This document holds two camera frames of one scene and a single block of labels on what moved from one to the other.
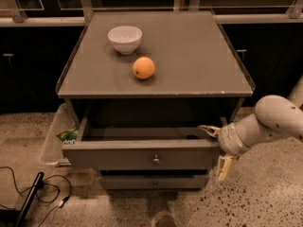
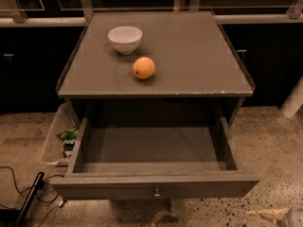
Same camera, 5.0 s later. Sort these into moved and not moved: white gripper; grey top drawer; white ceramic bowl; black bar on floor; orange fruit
Moved: white gripper; grey top drawer
Not moved: white ceramic bowl; black bar on floor; orange fruit
